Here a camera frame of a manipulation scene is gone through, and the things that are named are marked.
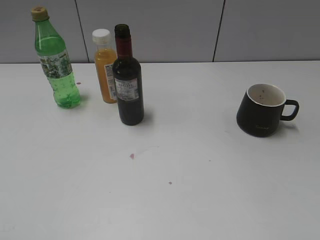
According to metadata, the orange juice bottle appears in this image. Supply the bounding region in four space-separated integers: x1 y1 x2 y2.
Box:
92 28 117 104

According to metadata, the green plastic soda bottle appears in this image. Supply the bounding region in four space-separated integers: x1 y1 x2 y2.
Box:
31 6 81 109

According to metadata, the dark red wine bottle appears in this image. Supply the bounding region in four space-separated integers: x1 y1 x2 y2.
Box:
112 24 144 126

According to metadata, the black mug white interior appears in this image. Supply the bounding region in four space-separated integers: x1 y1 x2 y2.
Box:
236 83 300 138

